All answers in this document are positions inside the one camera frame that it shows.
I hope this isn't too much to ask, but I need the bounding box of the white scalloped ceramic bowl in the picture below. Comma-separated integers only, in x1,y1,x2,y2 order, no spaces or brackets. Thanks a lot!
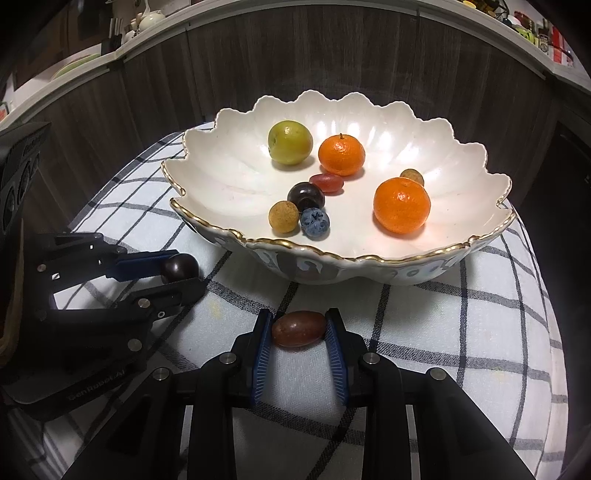
161,90,516,285

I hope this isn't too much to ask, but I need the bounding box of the dark wood cabinet front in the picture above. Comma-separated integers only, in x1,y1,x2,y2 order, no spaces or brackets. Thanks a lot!
23,8,590,234

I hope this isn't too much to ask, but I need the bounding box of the red oval grape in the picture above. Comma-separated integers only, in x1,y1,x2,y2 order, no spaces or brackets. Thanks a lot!
271,311,327,348

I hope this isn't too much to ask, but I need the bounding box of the small red grape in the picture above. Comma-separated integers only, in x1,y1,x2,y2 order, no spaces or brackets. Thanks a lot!
310,173,344,194

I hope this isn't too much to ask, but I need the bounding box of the large orange mandarin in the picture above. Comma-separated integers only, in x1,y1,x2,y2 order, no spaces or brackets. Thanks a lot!
373,177,431,235

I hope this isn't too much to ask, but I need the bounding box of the green plate on counter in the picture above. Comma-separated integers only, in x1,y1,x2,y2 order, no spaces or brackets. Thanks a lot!
51,53,100,80

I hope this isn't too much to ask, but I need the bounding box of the dark blue round berry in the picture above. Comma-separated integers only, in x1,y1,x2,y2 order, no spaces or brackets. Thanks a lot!
300,208,331,239

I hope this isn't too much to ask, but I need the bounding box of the white teapot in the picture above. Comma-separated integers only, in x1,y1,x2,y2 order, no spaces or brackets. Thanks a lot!
122,10,165,43

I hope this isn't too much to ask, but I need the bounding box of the tan longan fruit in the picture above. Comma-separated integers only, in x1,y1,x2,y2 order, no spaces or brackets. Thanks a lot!
267,200,300,234

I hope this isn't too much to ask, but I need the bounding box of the red labelled sauce bottle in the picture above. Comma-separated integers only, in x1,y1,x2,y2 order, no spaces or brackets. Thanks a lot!
549,25,574,67

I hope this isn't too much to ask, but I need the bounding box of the checkered white kitchen cloth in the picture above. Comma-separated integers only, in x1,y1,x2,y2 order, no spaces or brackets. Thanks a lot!
10,136,568,479

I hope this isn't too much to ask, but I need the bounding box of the green round fruit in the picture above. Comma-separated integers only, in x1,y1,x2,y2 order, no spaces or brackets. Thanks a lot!
267,120,314,166

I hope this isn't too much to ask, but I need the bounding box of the small orange mandarin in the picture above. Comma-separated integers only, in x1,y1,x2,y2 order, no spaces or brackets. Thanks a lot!
318,133,366,177

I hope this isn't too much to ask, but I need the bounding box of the tan longan in bowl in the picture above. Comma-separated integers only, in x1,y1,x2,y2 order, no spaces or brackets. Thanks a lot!
400,168,425,186

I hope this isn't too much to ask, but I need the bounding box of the white kitchen countertop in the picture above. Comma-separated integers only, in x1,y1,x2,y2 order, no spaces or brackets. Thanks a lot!
1,1,590,129

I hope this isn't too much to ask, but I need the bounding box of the dark plum in bowl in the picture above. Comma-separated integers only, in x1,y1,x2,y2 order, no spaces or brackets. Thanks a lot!
287,182,325,213

